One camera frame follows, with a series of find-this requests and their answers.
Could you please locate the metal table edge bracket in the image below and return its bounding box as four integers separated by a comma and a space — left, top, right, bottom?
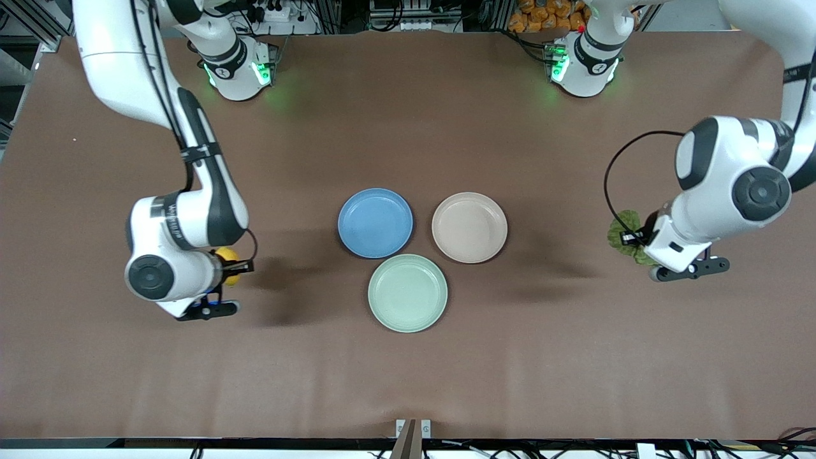
395, 419, 432, 459

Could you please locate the pale green round plate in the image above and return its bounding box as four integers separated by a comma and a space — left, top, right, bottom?
367, 254, 449, 333

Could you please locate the orange toy pile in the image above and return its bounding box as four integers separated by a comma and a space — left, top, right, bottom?
508, 0, 587, 34

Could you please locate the green lettuce leaf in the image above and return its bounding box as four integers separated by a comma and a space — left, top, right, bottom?
607, 210, 660, 267

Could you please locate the blue round plate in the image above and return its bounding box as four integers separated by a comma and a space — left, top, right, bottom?
337, 187, 414, 259

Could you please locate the yellow lemon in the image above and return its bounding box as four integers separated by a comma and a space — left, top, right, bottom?
214, 247, 242, 286

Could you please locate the white power strip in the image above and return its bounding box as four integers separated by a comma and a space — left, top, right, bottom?
252, 3, 319, 36

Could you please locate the beige round plate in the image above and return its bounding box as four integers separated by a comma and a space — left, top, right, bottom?
432, 192, 509, 265

